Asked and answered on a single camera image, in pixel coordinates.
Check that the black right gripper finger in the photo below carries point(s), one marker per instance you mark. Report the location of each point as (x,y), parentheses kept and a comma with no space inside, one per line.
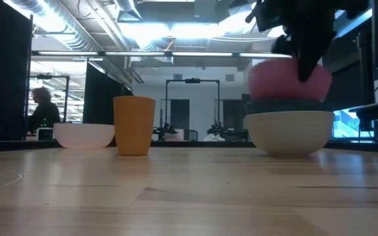
(307,62)
(282,46)

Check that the pink plastic bowl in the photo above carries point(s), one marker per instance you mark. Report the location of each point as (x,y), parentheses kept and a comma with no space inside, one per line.
(274,82)

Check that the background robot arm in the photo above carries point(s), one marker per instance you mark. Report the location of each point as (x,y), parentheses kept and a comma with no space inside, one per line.
(223,129)
(166,131)

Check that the ceiling light strip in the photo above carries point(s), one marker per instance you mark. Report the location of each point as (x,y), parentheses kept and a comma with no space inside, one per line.
(264,55)
(67,53)
(134,53)
(202,54)

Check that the dark grey bowl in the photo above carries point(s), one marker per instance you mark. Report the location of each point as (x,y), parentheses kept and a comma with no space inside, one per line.
(284,106)

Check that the cream white bowl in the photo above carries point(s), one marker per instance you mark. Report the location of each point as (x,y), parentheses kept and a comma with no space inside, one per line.
(289,132)

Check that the black desk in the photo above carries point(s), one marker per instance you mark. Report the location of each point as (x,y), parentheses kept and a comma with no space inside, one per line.
(377,111)

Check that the orange plastic cup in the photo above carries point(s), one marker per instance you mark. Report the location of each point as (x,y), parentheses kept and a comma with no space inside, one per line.
(134,126)

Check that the black curtain partition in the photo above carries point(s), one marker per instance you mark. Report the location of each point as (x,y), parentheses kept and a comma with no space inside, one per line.
(2,72)
(100,98)

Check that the translucent white bowl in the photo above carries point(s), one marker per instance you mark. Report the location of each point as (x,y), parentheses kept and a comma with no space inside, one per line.
(84,135)

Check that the person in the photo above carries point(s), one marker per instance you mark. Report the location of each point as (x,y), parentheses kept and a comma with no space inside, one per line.
(44,111)

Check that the black frame post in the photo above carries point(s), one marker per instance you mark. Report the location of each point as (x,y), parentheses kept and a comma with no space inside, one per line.
(366,72)

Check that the silver ventilation duct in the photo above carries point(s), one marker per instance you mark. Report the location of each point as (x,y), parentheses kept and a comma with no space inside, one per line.
(77,29)

